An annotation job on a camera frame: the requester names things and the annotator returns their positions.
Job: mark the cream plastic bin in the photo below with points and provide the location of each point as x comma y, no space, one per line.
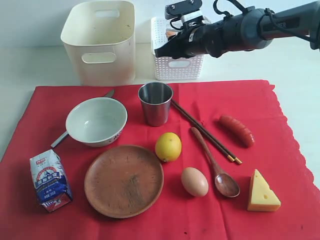
99,38

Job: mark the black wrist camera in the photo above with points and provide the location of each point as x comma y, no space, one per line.
181,8

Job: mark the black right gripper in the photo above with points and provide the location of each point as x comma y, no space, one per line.
188,43

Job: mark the wooden spoon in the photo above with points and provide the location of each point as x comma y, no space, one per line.
224,183

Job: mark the steel table knife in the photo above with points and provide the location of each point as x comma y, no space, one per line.
65,134

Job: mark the brown wooden plate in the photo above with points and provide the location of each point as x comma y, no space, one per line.
124,181

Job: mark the brown egg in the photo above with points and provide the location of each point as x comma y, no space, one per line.
194,182

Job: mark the orange fried nugget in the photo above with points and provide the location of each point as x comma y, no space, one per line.
170,33

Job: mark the yellow cheese wedge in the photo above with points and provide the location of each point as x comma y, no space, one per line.
261,197

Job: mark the yellow lemon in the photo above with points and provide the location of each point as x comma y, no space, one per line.
168,147

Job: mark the red sausage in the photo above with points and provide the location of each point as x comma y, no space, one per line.
237,128

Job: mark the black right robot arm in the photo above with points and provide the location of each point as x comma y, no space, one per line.
252,29

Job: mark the blue white milk carton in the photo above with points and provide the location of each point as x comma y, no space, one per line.
50,181

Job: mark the red table cloth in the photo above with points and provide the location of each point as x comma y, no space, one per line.
205,161

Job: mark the white enamel bowl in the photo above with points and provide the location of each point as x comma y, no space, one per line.
97,122

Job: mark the white perforated plastic basket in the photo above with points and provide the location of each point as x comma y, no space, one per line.
167,68

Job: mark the dark wooden chopstick lower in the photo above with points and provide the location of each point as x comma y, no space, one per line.
200,130

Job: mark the steel cup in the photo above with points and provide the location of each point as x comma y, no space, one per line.
155,99

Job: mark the dark wooden chopstick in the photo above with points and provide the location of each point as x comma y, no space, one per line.
200,130
207,132

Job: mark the dark wooden chopstick upper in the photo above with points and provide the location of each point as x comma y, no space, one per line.
207,132

